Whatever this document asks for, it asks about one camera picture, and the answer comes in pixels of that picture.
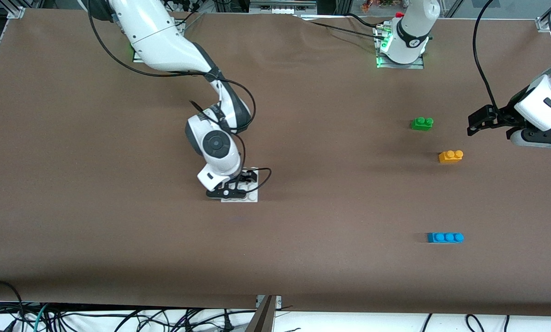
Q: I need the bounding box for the aluminium profile post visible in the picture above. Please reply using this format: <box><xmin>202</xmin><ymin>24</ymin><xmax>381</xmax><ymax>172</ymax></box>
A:
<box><xmin>245</xmin><ymin>295</ymin><xmax>278</xmax><ymax>332</ymax></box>

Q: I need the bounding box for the white power strip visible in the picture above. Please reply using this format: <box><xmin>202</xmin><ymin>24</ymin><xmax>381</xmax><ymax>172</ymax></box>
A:
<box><xmin>250</xmin><ymin>0</ymin><xmax>317</xmax><ymax>14</ymax></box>

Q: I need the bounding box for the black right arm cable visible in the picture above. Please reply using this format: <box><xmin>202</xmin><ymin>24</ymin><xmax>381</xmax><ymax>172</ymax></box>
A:
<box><xmin>87</xmin><ymin>0</ymin><xmax>272</xmax><ymax>194</ymax></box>

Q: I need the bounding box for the white studded base plate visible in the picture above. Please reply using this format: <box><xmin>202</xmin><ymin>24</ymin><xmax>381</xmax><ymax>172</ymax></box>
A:
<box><xmin>220</xmin><ymin>168</ymin><xmax>260</xmax><ymax>204</ymax></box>

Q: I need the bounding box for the teal floor cable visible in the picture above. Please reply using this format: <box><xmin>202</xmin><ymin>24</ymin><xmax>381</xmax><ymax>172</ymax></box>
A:
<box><xmin>32</xmin><ymin>303</ymin><xmax>51</xmax><ymax>332</ymax></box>

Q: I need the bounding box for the blue toy block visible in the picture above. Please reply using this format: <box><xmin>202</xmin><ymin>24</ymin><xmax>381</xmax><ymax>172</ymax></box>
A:
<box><xmin>427</xmin><ymin>232</ymin><xmax>464</xmax><ymax>244</ymax></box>

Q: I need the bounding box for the brown table cover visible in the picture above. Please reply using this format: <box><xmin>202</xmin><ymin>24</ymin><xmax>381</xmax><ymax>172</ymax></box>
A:
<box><xmin>0</xmin><ymin>8</ymin><xmax>551</xmax><ymax>317</ymax></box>

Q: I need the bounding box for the black looped floor cable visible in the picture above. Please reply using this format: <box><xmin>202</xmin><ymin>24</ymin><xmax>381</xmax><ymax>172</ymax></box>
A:
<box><xmin>0</xmin><ymin>280</ymin><xmax>24</xmax><ymax>332</ymax></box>

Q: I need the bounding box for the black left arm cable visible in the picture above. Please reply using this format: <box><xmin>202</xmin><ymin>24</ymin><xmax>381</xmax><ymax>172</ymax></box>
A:
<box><xmin>473</xmin><ymin>0</ymin><xmax>499</xmax><ymax>110</ymax></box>

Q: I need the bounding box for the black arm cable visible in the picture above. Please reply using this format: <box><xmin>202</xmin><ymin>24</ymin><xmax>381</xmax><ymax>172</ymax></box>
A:
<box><xmin>473</xmin><ymin>0</ymin><xmax>499</xmax><ymax>110</ymax></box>
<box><xmin>87</xmin><ymin>0</ymin><xmax>272</xmax><ymax>194</ymax></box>

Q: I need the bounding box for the black base supply cable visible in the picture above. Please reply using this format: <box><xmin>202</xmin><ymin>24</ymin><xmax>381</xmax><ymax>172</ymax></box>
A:
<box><xmin>176</xmin><ymin>7</ymin><xmax>207</xmax><ymax>28</ymax></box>
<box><xmin>303</xmin><ymin>19</ymin><xmax>381</xmax><ymax>36</ymax></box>
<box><xmin>347</xmin><ymin>13</ymin><xmax>386</xmax><ymax>29</ymax></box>

